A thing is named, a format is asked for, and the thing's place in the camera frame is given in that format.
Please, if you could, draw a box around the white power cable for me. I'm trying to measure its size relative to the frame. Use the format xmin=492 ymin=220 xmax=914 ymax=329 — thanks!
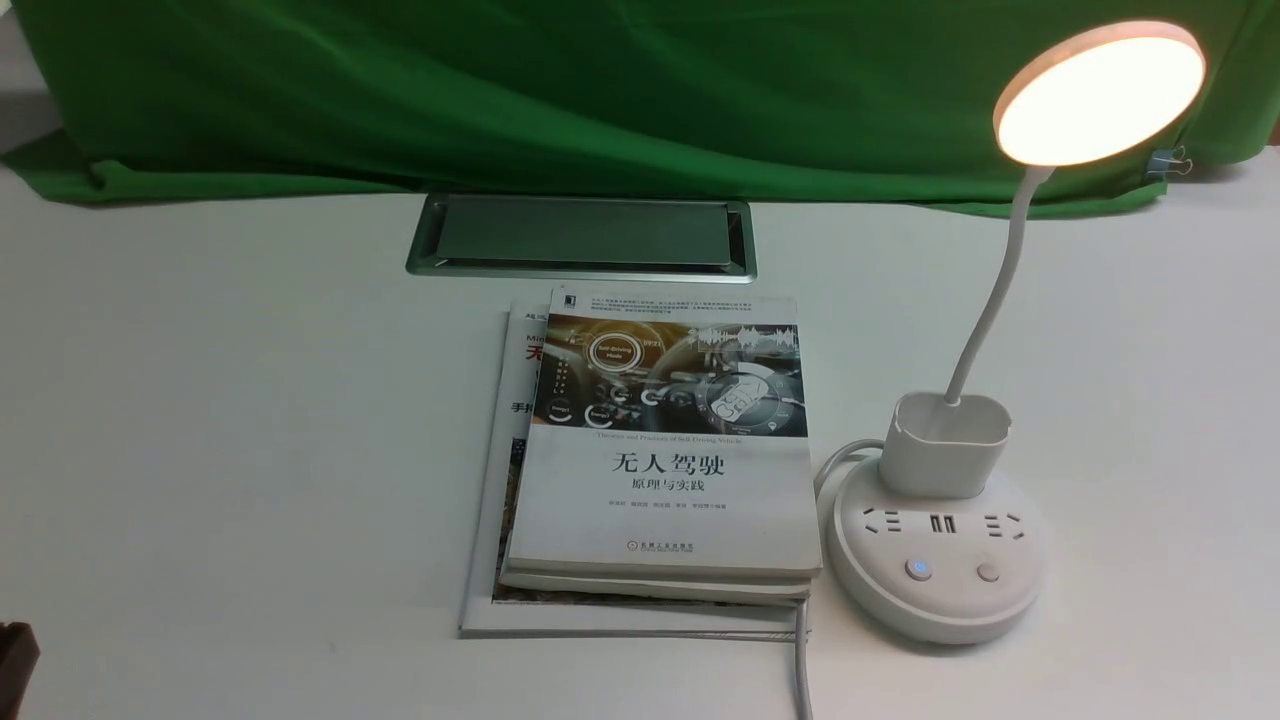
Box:
xmin=794 ymin=438 xmax=887 ymax=720

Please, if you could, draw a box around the dark brown corner object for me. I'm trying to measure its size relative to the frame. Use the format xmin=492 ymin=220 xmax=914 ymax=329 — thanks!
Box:
xmin=0 ymin=623 xmax=41 ymax=719

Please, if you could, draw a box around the thin white magazine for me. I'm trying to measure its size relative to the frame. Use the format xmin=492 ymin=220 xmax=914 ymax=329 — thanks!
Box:
xmin=460 ymin=302 xmax=796 ymax=643

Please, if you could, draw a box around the white desk lamp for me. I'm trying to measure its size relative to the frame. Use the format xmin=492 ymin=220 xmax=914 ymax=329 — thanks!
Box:
xmin=878 ymin=20 xmax=1208 ymax=500

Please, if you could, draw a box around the round white power strip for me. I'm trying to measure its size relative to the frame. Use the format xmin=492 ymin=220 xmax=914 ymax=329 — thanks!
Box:
xmin=823 ymin=457 xmax=1048 ymax=644

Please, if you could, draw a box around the blue binder clip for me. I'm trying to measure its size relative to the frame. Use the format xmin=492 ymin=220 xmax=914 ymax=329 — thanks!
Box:
xmin=1144 ymin=145 xmax=1194 ymax=183

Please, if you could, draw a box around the green backdrop cloth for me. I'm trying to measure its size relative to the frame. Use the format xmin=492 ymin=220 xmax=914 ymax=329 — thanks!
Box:
xmin=3 ymin=1 xmax=1277 ymax=218

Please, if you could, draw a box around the metal desk cable hatch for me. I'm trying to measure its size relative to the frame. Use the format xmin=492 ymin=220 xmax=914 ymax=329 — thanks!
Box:
xmin=404 ymin=192 xmax=758 ymax=284

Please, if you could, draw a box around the white self-driving textbook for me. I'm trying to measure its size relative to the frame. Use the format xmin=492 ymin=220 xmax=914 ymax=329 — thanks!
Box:
xmin=500 ymin=286 xmax=823 ymax=605

